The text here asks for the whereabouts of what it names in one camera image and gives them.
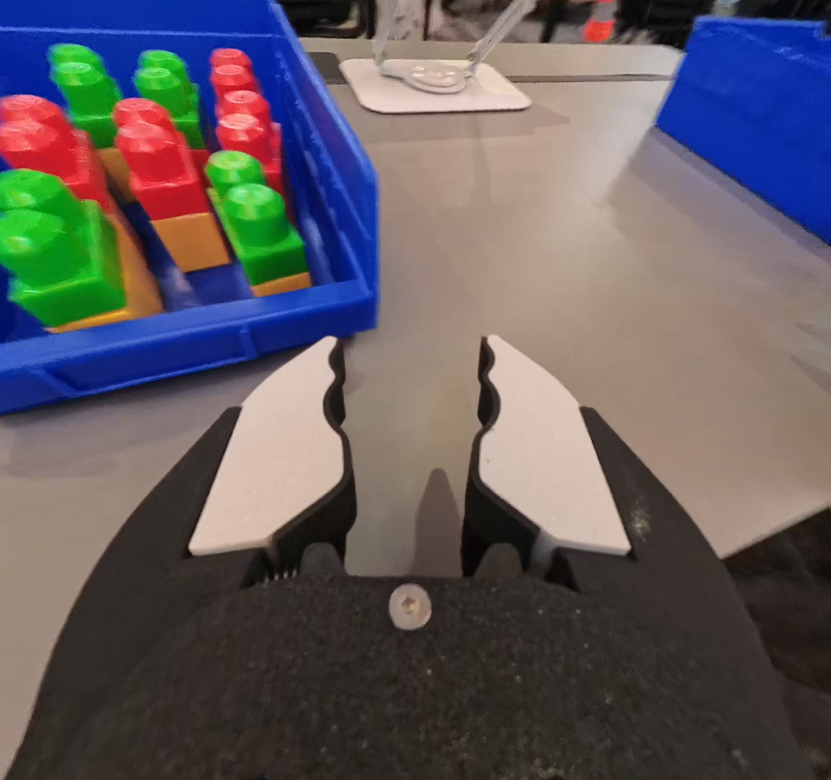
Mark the grey desk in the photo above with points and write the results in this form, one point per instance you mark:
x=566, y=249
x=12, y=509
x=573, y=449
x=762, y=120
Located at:
x=519, y=241

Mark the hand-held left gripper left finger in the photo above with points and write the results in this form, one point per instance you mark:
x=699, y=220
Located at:
x=272, y=468

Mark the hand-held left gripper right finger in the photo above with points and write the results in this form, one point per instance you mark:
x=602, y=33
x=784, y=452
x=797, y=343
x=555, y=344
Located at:
x=545, y=468

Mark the blue plastic storage bin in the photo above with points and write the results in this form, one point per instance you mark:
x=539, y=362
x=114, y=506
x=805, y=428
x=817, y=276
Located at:
x=746, y=111
x=195, y=352

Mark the orange traffic cone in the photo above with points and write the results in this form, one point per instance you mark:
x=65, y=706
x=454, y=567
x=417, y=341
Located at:
x=600, y=14

